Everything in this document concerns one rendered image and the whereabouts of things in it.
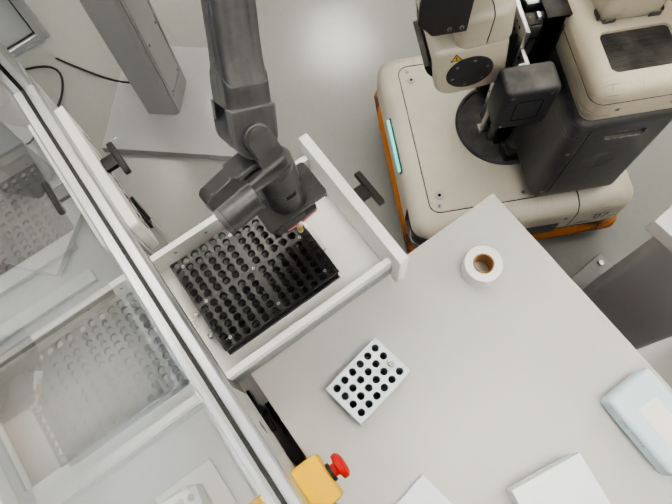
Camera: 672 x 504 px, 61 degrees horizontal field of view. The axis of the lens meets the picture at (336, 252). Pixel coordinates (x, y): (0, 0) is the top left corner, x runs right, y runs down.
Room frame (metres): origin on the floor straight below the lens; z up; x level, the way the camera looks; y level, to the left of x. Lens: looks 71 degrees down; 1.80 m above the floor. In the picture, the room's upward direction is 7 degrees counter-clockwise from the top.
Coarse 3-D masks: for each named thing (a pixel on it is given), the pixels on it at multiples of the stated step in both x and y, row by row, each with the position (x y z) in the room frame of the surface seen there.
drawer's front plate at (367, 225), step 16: (304, 144) 0.51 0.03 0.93; (320, 160) 0.47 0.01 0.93; (320, 176) 0.47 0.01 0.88; (336, 176) 0.44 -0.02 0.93; (336, 192) 0.43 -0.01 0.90; (352, 192) 0.41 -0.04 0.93; (352, 208) 0.38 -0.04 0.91; (368, 208) 0.38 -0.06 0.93; (352, 224) 0.39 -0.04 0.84; (368, 224) 0.35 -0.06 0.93; (368, 240) 0.34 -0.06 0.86; (384, 240) 0.32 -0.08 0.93; (384, 256) 0.31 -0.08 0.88; (400, 256) 0.29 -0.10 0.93; (400, 272) 0.27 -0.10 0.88
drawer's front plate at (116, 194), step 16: (64, 112) 0.63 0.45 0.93; (80, 128) 0.63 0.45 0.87; (80, 144) 0.56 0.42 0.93; (96, 160) 0.52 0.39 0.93; (96, 176) 0.49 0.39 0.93; (112, 176) 0.52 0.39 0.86; (112, 192) 0.46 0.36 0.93; (128, 208) 0.43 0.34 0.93; (128, 224) 0.40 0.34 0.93; (144, 240) 0.39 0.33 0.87
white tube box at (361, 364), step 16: (368, 352) 0.16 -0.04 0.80; (384, 352) 0.16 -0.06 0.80; (352, 368) 0.14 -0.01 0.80; (368, 368) 0.13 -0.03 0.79; (384, 368) 0.13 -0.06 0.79; (400, 368) 0.13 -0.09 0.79; (336, 384) 0.11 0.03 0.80; (352, 384) 0.11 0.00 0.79; (368, 384) 0.11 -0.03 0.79; (384, 384) 0.11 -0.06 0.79; (336, 400) 0.09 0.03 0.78; (352, 400) 0.08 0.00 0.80; (368, 400) 0.08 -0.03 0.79; (352, 416) 0.06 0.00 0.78; (368, 416) 0.05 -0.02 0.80
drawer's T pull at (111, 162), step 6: (108, 144) 0.56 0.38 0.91; (114, 150) 0.55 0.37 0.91; (108, 156) 0.54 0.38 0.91; (114, 156) 0.54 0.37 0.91; (120, 156) 0.54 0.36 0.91; (102, 162) 0.53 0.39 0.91; (108, 162) 0.53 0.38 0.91; (114, 162) 0.53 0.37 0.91; (120, 162) 0.52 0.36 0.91; (108, 168) 0.52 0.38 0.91; (114, 168) 0.52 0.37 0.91; (126, 168) 0.51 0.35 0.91; (126, 174) 0.50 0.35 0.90
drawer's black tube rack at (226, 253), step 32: (256, 224) 0.40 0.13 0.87; (192, 256) 0.34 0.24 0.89; (224, 256) 0.34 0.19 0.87; (256, 256) 0.32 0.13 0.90; (288, 256) 0.32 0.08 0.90; (320, 256) 0.32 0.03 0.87; (192, 288) 0.28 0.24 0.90; (224, 288) 0.28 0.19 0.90; (256, 288) 0.27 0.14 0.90; (288, 288) 0.26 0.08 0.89; (320, 288) 0.26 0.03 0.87; (224, 320) 0.22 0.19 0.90; (256, 320) 0.22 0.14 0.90
